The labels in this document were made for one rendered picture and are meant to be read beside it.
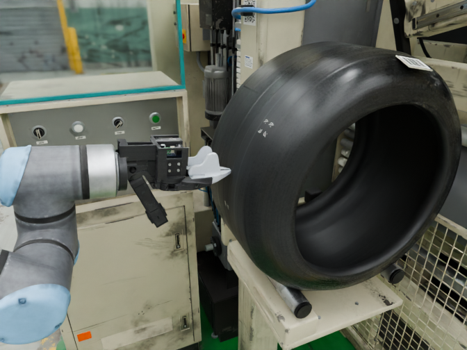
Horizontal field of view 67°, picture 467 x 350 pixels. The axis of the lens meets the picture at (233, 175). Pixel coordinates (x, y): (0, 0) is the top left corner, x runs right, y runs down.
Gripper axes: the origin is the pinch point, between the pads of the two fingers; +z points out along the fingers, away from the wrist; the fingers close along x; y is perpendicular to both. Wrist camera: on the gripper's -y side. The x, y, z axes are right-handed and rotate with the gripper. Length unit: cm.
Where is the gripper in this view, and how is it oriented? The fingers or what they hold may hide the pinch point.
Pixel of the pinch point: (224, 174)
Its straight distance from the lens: 68.9
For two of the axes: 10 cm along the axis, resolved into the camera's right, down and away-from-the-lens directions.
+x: -3.9, -4.1, 8.3
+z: 9.1, -0.6, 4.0
